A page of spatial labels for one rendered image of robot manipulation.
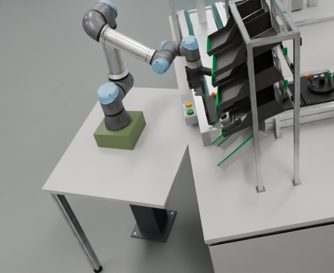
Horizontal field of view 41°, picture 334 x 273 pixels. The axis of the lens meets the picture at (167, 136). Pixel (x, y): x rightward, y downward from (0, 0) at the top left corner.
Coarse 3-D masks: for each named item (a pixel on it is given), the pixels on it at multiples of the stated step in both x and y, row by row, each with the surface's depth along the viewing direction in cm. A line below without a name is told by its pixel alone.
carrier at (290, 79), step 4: (288, 76) 248; (288, 80) 246; (292, 80) 245; (280, 84) 247; (288, 84) 246; (292, 84) 246; (280, 88) 242; (288, 88) 244; (292, 88) 243; (284, 92) 233; (292, 92) 241; (284, 96) 235; (300, 96) 237; (284, 100) 236; (288, 100) 237; (300, 100) 235; (284, 104) 235; (288, 104) 234; (300, 104) 233; (304, 104) 232; (284, 108) 233; (288, 108) 233; (292, 108) 233
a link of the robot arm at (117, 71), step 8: (104, 0) 223; (96, 8) 217; (104, 8) 218; (112, 8) 222; (104, 16) 216; (112, 16) 222; (112, 24) 224; (104, 48) 233; (112, 48) 232; (112, 56) 235; (120, 56) 238; (112, 64) 238; (120, 64) 240; (112, 72) 242; (120, 72) 242; (128, 72) 246; (112, 80) 244; (120, 80) 243; (128, 80) 247; (128, 88) 248
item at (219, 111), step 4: (216, 96) 212; (216, 100) 210; (240, 100) 198; (216, 104) 208; (232, 104) 204; (236, 104) 199; (216, 108) 206; (224, 108) 202; (228, 108) 201; (232, 108) 201; (216, 112) 203; (220, 112) 203; (224, 112) 203
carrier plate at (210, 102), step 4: (208, 96) 252; (208, 100) 250; (212, 100) 249; (208, 104) 247; (212, 104) 246; (208, 108) 244; (212, 108) 244; (208, 112) 242; (212, 112) 241; (212, 116) 239; (216, 116) 238; (212, 120) 237; (216, 120) 236; (212, 124) 235
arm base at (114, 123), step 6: (114, 114) 242; (120, 114) 243; (126, 114) 247; (108, 120) 245; (114, 120) 244; (120, 120) 245; (126, 120) 246; (108, 126) 246; (114, 126) 245; (120, 126) 245; (126, 126) 247
